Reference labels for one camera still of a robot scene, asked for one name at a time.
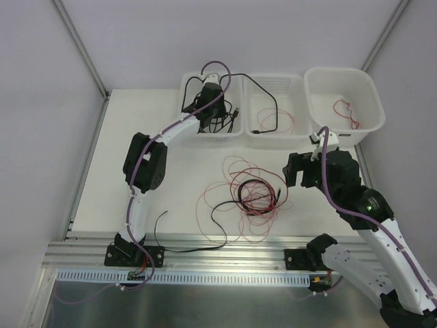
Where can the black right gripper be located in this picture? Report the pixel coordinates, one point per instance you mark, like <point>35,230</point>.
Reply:
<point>298,165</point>

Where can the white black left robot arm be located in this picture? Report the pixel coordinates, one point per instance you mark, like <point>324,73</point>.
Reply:
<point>146,162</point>

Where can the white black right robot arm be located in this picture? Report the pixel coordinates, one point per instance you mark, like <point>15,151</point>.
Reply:
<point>403,294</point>

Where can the white perforated middle basket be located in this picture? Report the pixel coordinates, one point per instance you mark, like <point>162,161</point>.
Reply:
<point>276,112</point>

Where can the white perforated basket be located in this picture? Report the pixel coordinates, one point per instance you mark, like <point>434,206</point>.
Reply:
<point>221,132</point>
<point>276,112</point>

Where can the white deep right basket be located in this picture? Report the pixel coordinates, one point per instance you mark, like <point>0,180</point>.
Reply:
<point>346,100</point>

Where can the white perforated left basket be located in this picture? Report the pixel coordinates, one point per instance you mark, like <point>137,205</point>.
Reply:
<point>221,132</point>

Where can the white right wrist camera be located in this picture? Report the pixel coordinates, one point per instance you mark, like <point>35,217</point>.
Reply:
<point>318,139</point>

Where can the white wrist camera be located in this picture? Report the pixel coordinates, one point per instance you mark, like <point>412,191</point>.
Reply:
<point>210,78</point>
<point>318,139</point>

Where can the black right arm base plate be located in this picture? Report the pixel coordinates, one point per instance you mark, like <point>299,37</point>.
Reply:
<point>303,260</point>

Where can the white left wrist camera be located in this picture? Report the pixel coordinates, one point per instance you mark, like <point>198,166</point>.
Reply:
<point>210,78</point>

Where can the right aluminium corner post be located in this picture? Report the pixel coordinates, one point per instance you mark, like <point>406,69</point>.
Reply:
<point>396,15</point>

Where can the aluminium corner post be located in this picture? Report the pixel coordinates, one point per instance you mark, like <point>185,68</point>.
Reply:
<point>76,39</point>
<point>396,15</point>

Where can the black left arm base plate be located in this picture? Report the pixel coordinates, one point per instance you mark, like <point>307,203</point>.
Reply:
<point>117,258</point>

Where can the aluminium rail frame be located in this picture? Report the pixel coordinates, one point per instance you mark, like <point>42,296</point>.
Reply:
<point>226,206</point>

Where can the left aluminium corner post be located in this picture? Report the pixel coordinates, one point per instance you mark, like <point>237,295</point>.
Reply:
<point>76,39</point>

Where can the white slotted cable duct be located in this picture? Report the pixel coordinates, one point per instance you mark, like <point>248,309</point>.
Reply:
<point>185,278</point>

